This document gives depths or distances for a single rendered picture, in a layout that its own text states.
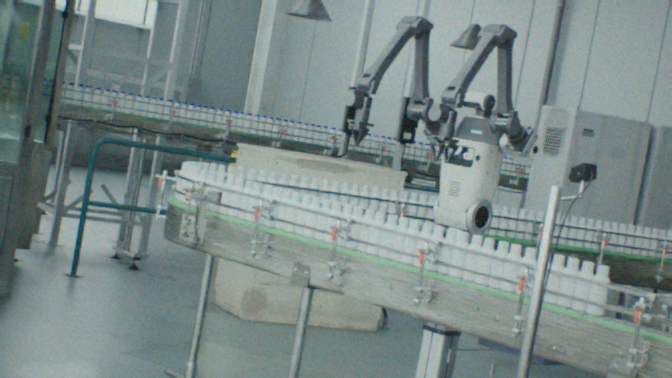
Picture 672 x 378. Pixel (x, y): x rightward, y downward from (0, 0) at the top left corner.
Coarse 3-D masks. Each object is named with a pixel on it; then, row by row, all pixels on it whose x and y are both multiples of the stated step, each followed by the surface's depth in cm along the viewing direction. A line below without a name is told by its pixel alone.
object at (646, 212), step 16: (656, 128) 1135; (656, 144) 1130; (656, 160) 1131; (656, 176) 1133; (640, 192) 1140; (656, 192) 1135; (640, 208) 1137; (656, 208) 1138; (640, 224) 1135; (656, 224) 1140; (640, 288) 1141; (624, 304) 1139; (624, 320) 1137
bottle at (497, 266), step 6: (498, 246) 474; (504, 246) 473; (498, 252) 473; (504, 252) 473; (492, 258) 474; (492, 264) 474; (498, 264) 472; (492, 270) 473; (498, 270) 472; (492, 282) 473; (498, 282) 472
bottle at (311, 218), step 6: (312, 198) 539; (318, 198) 538; (312, 204) 538; (318, 204) 538; (318, 210) 537; (306, 216) 539; (312, 216) 537; (306, 222) 538; (312, 222) 537; (306, 228) 538; (306, 234) 538; (312, 234) 538
